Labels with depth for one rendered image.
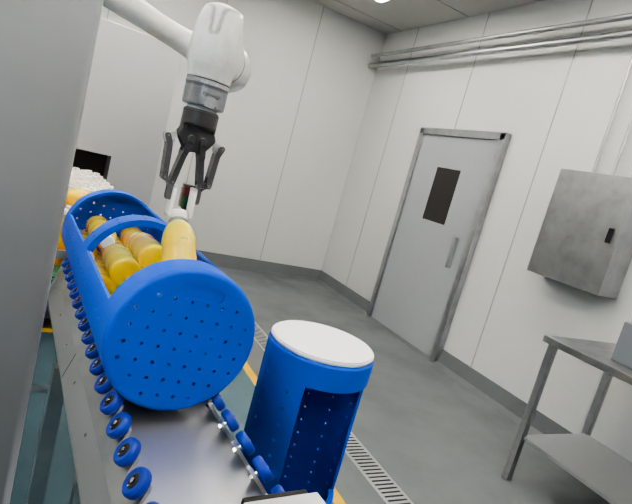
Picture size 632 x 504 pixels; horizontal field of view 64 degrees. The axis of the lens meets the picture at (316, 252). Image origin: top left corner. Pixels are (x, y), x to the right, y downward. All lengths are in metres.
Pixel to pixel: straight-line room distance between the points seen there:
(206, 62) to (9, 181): 0.87
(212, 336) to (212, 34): 0.59
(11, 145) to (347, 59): 6.70
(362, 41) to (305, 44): 0.81
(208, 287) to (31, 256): 0.71
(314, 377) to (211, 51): 0.75
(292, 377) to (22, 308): 1.03
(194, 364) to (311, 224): 5.89
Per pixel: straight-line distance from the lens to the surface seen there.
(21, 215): 0.24
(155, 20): 1.28
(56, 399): 1.93
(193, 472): 0.93
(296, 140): 6.56
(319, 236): 6.91
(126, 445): 0.89
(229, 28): 1.10
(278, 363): 1.26
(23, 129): 0.24
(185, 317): 0.96
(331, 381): 1.24
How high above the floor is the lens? 1.46
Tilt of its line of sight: 9 degrees down
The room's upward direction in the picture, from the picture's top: 15 degrees clockwise
